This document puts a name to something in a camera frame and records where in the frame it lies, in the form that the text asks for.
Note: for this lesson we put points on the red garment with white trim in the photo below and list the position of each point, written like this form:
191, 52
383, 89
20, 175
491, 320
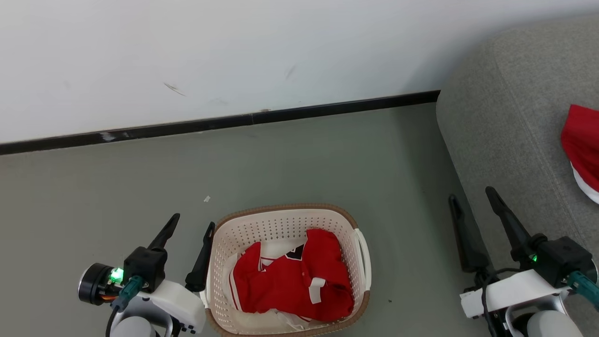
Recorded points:
585, 140

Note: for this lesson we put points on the red jersey with black number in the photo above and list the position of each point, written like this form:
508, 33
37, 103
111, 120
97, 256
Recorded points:
290, 285

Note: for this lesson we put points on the cream perforated laundry basket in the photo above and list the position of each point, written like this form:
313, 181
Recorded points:
281, 220

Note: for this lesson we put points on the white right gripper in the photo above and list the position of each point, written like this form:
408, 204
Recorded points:
514, 290

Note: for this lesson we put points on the black motor with led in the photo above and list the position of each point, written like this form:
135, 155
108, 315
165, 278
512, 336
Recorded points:
96, 283
595, 270

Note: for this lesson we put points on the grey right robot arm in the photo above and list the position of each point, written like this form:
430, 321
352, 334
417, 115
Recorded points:
547, 325

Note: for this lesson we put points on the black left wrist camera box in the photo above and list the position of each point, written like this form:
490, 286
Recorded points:
147, 267

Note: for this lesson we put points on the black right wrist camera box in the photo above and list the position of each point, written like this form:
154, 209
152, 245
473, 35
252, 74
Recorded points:
561, 257

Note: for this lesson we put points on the black baseboard strip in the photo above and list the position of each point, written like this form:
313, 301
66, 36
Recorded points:
210, 124

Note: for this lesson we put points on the left black motor with LED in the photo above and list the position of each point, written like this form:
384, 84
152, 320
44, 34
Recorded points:
96, 283

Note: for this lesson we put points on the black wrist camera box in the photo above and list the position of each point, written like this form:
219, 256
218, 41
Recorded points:
147, 267
561, 257

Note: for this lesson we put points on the right black motor with LED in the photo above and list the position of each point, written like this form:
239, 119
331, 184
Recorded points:
595, 270

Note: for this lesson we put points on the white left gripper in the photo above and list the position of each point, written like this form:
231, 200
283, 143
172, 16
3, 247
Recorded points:
180, 302

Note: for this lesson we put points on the grey fabric sofa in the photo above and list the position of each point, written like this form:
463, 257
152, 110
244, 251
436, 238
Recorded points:
505, 117

